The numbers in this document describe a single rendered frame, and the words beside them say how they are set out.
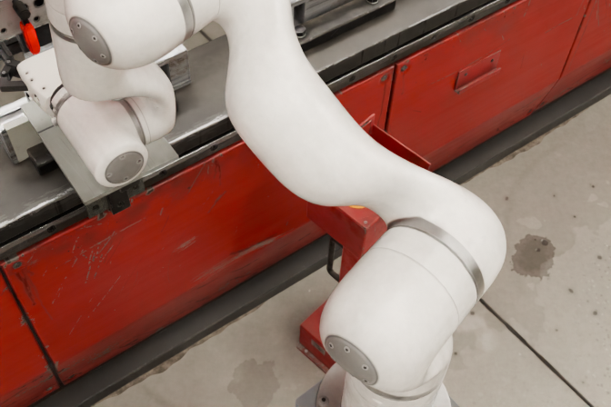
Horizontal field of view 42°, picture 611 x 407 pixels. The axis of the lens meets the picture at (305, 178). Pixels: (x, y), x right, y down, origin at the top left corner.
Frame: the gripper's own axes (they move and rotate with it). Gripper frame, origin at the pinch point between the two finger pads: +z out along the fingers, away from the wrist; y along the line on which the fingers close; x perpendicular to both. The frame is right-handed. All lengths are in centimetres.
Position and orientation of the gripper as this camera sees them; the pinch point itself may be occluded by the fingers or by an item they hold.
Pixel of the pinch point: (33, 41)
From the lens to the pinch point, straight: 139.1
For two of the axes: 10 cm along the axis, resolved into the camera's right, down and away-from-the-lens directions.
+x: 0.3, -6.1, -7.9
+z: -5.8, -6.6, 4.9
